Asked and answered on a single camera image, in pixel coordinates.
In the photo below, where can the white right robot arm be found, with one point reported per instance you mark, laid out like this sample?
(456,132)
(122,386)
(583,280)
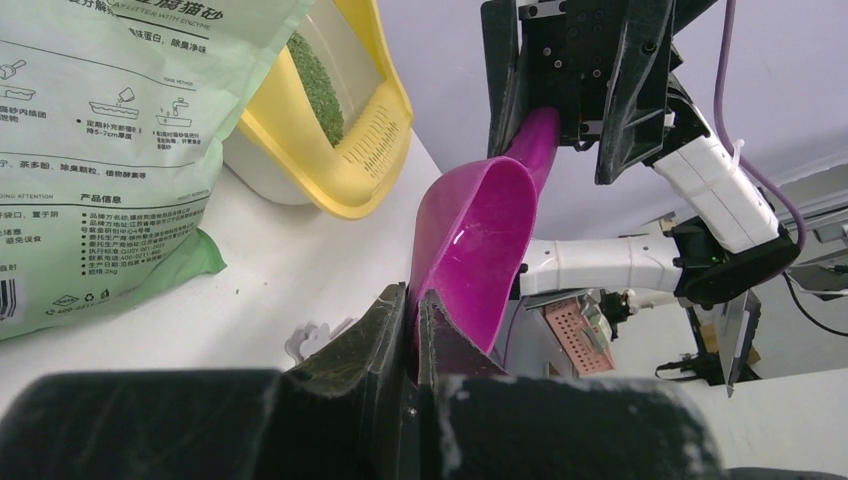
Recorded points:
(733,241)

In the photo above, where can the magenta plastic scoop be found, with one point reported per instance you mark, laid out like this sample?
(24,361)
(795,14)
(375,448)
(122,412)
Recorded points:
(473,227)

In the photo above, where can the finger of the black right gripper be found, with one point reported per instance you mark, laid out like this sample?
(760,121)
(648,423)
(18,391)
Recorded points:
(504,72)
(633,126)

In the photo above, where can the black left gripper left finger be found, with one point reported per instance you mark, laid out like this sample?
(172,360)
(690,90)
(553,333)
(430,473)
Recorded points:
(341,414)

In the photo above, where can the green litter in box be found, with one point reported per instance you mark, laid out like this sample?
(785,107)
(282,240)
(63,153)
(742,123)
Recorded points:
(318,88)

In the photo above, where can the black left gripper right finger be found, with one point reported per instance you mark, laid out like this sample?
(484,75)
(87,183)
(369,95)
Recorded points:
(477,422)

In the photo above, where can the yellow litter box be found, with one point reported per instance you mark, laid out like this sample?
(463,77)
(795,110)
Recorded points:
(279,149)

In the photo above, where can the white bag sealing clip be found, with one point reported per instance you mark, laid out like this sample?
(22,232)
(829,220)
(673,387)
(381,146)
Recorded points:
(310,338)

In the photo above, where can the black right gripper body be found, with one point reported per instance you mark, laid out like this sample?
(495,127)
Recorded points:
(571,48)

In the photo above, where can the green cat litter bag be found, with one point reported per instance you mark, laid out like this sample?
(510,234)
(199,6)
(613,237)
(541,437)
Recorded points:
(113,119)

